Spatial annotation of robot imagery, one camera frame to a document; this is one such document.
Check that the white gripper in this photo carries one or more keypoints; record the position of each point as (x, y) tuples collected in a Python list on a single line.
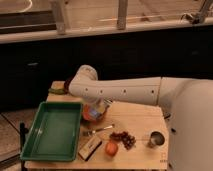
[(99, 108)]

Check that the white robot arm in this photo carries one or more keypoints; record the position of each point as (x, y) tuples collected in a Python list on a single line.
[(188, 100)]

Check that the green plastic tray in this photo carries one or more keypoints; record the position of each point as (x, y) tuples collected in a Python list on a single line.
[(54, 133)]

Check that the orange bowl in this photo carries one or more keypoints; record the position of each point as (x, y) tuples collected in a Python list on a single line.
[(89, 117)]

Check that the silver fork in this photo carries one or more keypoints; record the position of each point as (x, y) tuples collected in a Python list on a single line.
[(91, 132)]

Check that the wooden block with black edge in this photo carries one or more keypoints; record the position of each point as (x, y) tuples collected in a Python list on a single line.
[(89, 147)]

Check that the bunch of dark grapes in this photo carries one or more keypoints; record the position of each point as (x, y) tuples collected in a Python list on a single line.
[(124, 137)]

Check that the orange fruit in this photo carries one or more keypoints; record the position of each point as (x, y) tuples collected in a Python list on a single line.
[(111, 148)]

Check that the small metal cup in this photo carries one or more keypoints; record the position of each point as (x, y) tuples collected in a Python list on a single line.
[(156, 139)]

